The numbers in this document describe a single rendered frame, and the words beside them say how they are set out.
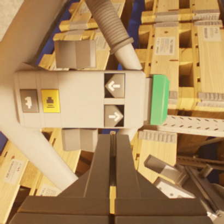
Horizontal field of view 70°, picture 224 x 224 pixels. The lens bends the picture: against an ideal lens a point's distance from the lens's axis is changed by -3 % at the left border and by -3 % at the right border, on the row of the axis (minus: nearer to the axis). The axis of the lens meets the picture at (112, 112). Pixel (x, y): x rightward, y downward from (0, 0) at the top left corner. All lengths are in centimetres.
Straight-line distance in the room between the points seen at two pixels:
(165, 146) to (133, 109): 74
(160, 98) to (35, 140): 23
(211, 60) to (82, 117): 121
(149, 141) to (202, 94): 45
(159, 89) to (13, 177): 113
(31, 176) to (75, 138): 91
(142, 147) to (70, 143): 73
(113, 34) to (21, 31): 14
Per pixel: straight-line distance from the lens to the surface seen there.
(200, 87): 120
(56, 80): 26
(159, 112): 27
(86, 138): 28
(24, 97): 28
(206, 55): 141
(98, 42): 162
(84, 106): 26
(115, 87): 24
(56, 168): 33
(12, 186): 125
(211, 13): 182
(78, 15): 212
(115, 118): 25
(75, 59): 26
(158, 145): 99
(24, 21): 30
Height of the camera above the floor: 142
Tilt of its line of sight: 16 degrees down
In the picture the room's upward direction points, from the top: 95 degrees clockwise
